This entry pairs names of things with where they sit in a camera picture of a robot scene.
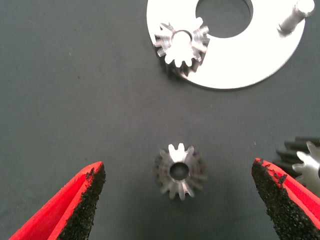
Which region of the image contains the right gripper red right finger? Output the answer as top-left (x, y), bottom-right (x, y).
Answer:
top-left (251, 157), bottom-right (320, 240)

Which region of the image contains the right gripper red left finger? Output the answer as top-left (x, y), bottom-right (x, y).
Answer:
top-left (8, 161), bottom-right (107, 240)

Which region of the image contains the large steel gear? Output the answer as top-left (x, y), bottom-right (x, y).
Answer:
top-left (274, 136), bottom-right (320, 198)

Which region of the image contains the small steel gear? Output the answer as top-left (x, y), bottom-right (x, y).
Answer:
top-left (152, 142), bottom-right (208, 201)
top-left (152, 16), bottom-right (211, 78)

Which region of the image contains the dark grey table cloth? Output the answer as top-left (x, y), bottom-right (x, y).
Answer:
top-left (0, 0), bottom-right (320, 240)

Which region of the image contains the round metal plate with pins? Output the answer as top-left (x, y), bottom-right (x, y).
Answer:
top-left (146, 0), bottom-right (316, 90)

